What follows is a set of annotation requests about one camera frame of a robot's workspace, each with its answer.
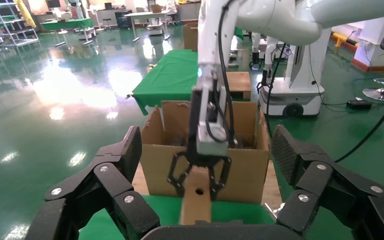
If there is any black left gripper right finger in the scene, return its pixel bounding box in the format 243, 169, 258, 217
271, 124, 384, 240

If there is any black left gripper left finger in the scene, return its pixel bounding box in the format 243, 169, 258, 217
24, 125, 161, 240

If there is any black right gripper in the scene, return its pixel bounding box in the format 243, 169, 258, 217
167, 89, 233, 202

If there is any small cardboard box with hole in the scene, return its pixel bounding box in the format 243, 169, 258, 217
179, 165, 213, 226

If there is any small white robot base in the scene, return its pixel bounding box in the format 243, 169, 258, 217
146, 18, 165, 37

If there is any large open cardboard carton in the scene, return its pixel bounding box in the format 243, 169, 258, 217
139, 100, 271, 205

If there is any tall cardboard carton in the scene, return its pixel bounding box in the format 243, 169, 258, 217
182, 22, 200, 52

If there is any green tablecloth with yellow marks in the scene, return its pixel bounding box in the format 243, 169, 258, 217
77, 194, 276, 240

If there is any white wheeled robot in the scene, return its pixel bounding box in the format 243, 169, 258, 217
249, 28, 332, 119

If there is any black power adapter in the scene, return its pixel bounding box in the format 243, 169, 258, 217
346, 99, 373, 111

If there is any plain green tablecloth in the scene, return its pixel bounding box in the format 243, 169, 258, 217
131, 48, 261, 116

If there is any yellow floor barrier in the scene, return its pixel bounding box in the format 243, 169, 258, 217
330, 32, 359, 51

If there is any black cabinet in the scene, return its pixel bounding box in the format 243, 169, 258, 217
115, 9, 133, 30

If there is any grey metal shelf rack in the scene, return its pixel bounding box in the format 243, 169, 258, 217
0, 0, 41, 57

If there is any white work table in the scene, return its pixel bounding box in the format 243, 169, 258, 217
124, 10, 172, 43

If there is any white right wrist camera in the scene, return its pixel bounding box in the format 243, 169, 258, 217
194, 71, 231, 157

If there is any black hanging loop cable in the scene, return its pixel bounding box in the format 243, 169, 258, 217
334, 92, 384, 163

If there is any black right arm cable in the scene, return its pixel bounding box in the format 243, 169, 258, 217
205, 0, 238, 148

